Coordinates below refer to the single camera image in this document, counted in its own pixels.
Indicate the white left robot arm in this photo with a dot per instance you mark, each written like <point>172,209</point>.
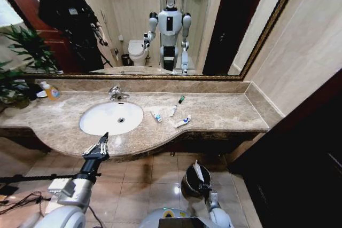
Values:
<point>64,212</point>

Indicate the small white tube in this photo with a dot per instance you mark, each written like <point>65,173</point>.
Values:
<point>173,110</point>

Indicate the gold framed wall mirror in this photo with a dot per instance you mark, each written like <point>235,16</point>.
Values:
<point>133,25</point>

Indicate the black round trash bin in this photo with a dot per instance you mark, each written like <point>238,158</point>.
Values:
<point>190,182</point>

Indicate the white oval sink basin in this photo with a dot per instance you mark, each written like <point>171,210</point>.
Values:
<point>107,118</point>

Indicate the white robot front shell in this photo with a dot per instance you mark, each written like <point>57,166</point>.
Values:
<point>173,218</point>

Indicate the white small dish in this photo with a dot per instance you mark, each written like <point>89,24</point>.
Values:
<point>40,94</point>

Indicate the black tripod pole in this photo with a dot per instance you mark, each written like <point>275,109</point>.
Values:
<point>40,177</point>

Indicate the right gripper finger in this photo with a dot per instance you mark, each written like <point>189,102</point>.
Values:
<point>201,178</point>

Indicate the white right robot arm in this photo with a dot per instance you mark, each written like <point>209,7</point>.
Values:
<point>217,212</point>

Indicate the chrome faucet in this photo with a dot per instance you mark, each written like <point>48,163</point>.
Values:
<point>116,93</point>

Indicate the white blue toothpaste tube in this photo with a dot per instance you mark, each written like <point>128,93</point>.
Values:
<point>183,121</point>

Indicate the small green black tube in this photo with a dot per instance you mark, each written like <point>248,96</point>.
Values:
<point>182,99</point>

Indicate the white blue crumpled tube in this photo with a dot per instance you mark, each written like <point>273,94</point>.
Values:
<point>156,116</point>

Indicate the dark wooden door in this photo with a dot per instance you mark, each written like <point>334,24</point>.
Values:
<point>299,164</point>

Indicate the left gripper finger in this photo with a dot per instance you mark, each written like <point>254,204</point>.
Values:
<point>104,148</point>
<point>92,149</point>

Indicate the green potted plant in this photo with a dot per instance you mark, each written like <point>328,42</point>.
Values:
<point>18,59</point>

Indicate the orange liquid soap bottle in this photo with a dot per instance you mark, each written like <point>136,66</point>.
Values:
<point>52,92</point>

